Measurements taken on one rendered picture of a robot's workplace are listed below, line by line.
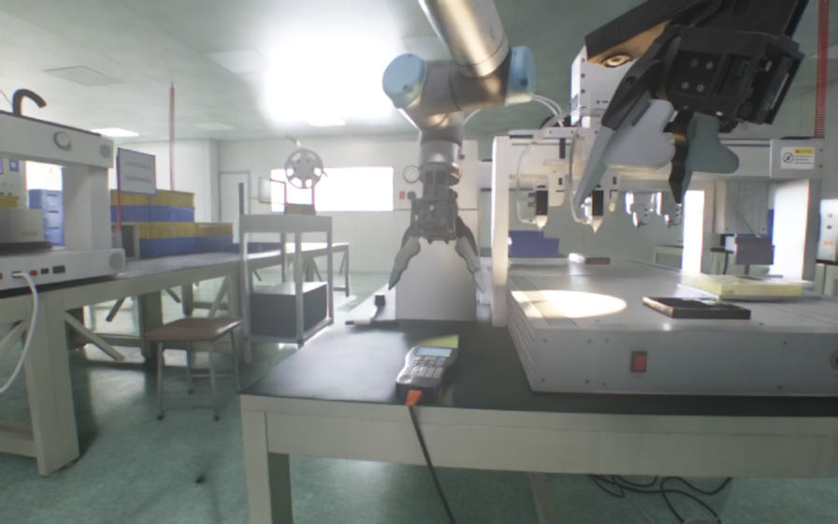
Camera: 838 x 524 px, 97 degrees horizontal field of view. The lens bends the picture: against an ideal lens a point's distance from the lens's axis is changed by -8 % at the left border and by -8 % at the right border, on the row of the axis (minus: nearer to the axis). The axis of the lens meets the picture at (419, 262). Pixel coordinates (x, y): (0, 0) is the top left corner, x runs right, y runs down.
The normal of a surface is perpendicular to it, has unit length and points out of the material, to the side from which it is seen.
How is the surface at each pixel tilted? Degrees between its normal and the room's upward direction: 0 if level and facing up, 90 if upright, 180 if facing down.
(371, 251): 90
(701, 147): 124
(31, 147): 90
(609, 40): 93
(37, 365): 90
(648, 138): 64
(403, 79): 75
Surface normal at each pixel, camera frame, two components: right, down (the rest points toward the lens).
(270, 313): -0.12, 0.09
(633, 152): -0.64, -0.39
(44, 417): 0.99, 0.01
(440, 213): -0.20, -0.18
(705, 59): -0.87, 0.10
